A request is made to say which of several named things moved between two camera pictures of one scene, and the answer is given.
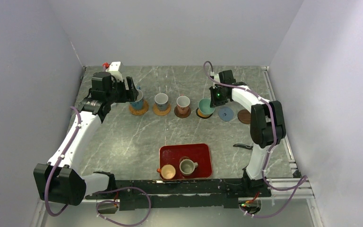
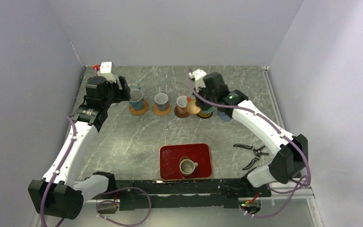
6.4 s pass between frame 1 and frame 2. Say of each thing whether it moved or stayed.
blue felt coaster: stayed
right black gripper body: moved
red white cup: stayed
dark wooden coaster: stayed
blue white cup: stayed
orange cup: moved
